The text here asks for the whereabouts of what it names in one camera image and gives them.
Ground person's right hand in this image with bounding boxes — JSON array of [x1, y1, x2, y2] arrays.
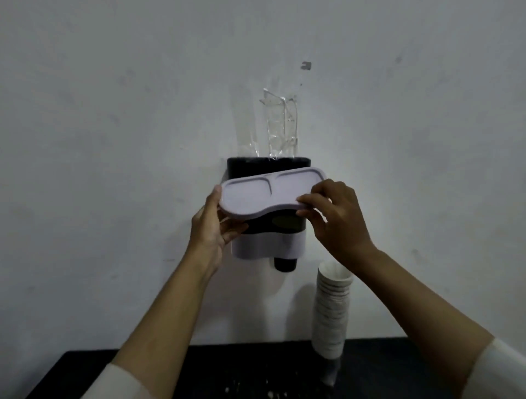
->
[[296, 179, 379, 268]]

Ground person's left hand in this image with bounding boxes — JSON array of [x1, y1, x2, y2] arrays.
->
[[187, 184, 249, 272]]

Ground white dispenser lid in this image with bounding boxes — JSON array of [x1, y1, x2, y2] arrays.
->
[[218, 166, 328, 218]]

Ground person's right forearm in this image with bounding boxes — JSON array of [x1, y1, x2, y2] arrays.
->
[[349, 248, 494, 399]]

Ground person's left forearm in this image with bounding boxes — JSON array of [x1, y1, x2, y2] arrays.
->
[[110, 247, 220, 399]]

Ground clear adhesive tape strips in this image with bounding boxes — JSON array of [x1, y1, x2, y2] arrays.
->
[[235, 87, 300, 161]]

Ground stack of white paper cups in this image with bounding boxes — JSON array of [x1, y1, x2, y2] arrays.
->
[[311, 260, 354, 359]]

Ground wall-mounted black white dispenser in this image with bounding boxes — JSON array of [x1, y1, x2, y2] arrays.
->
[[227, 156, 313, 273]]

